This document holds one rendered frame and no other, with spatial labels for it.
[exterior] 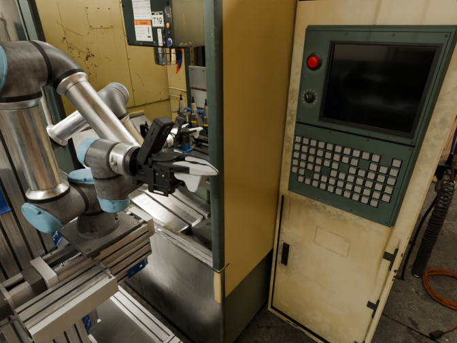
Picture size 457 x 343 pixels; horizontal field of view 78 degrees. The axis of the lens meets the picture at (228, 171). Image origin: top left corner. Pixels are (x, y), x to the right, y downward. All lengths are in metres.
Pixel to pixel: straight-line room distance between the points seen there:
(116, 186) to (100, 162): 0.08
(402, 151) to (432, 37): 0.35
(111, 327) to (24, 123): 1.33
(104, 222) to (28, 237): 0.27
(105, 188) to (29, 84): 0.32
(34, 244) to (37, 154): 0.45
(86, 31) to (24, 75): 2.08
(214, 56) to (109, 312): 1.60
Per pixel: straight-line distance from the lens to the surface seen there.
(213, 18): 0.86
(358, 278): 1.53
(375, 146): 1.14
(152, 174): 0.63
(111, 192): 0.77
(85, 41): 2.92
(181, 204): 1.79
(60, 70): 0.93
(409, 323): 2.39
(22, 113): 0.90
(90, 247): 1.12
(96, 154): 0.72
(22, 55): 0.89
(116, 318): 1.96
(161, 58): 2.02
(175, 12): 1.72
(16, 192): 1.17
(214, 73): 0.87
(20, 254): 1.28
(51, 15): 2.82
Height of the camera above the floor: 1.72
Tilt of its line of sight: 27 degrees down
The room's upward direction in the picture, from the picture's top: straight up
